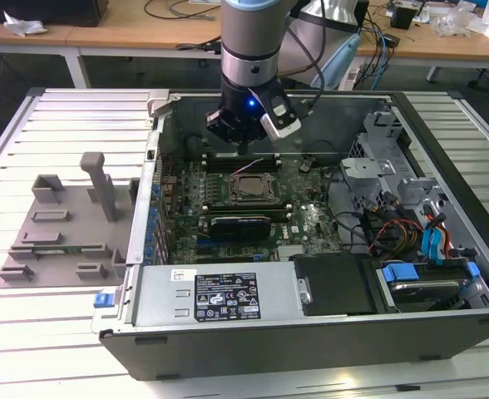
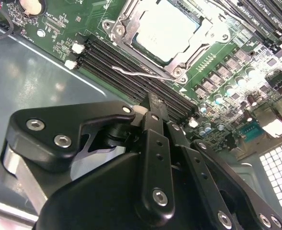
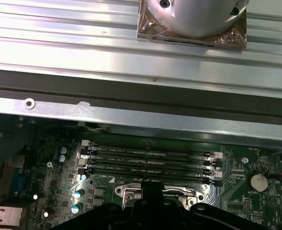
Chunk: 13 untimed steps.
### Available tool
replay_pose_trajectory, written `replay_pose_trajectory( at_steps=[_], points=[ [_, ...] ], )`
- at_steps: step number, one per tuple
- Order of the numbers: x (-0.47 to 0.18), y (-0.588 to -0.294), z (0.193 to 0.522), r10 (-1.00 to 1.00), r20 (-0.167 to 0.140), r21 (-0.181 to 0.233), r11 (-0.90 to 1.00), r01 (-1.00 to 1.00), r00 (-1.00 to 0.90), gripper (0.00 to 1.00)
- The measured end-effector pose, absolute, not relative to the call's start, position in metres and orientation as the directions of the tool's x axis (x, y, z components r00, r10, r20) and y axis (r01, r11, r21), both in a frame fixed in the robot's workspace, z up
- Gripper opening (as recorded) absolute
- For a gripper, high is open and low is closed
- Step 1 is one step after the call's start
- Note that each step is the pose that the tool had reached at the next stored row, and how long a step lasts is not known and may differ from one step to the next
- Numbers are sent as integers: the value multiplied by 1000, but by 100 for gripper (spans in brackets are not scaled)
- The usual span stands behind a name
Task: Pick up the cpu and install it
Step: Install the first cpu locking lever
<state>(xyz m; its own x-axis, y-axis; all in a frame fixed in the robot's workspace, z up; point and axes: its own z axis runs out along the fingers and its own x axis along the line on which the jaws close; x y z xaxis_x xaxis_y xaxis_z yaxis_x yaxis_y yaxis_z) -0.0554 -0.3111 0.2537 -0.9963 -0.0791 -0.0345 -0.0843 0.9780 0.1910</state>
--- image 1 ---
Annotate silver finned heatsink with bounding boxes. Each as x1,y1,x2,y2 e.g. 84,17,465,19
277,244,308,264

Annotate locking lever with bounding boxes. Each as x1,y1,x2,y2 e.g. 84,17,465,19
230,156,266,175

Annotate green motherboard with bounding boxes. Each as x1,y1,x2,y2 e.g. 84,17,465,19
161,153,345,265

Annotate CPU socket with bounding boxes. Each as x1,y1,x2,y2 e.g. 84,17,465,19
226,172,279,203

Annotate silver drive cage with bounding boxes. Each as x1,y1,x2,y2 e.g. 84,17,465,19
338,106,453,217

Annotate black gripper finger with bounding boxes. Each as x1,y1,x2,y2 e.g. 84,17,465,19
244,122,269,157
205,108,245,155

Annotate crumpled white paper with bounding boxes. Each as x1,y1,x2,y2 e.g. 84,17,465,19
2,10,49,38

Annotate RAM slot white clips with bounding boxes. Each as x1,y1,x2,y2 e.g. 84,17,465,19
201,160,282,167
201,154,281,160
202,212,293,221
202,204,291,211

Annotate black equipment box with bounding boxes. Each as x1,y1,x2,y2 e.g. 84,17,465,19
0,0,109,28

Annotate black silver PC case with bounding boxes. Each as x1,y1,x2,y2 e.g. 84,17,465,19
91,88,489,382

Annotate clear plastic bags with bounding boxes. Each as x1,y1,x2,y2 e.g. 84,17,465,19
433,3,489,38

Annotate pale blue teach pendant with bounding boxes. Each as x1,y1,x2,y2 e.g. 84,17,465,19
310,32,364,91

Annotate grey parts rack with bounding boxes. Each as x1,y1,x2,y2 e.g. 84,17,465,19
0,151,141,290

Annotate wooden desk white legs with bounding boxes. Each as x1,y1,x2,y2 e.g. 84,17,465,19
354,0,489,84
0,0,224,91

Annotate blue flat data cable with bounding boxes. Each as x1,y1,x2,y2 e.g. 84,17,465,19
421,224,447,267

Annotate hard disk blue carrier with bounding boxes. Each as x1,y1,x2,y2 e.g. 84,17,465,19
377,260,482,313

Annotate black graphics card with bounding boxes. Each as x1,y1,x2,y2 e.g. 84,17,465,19
209,214,273,241

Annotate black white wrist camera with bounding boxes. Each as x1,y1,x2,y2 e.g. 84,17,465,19
248,86,303,142

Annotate yellow red wire bundle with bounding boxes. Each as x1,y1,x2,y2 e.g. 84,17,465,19
368,218,420,254

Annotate black container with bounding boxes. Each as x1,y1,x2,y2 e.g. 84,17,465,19
389,2,420,30

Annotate black plastic shroud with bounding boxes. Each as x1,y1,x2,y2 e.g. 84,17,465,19
289,253,385,317

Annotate grey power supply unit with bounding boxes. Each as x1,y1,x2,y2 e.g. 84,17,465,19
131,261,312,328

